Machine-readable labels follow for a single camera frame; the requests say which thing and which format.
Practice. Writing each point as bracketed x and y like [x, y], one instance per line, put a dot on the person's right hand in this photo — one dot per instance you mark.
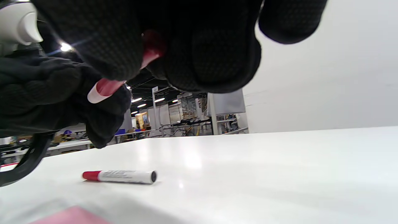
[211, 46]

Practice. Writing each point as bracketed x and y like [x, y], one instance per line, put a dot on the person's left hand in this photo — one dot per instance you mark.
[37, 93]

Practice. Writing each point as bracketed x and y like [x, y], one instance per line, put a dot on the black and white controller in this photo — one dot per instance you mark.
[21, 28]

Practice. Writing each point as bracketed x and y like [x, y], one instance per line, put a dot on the red glitter glue pen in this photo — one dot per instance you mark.
[107, 87]

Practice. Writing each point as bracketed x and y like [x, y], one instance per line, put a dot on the white marker with red cap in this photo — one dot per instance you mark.
[127, 176]

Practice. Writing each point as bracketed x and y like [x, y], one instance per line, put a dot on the pink heart outline paper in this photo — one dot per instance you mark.
[74, 216]

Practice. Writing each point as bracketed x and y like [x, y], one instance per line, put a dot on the white background shelf rack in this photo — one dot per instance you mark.
[227, 102]

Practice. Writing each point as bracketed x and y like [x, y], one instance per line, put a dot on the large white partition board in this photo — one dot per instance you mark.
[326, 77]

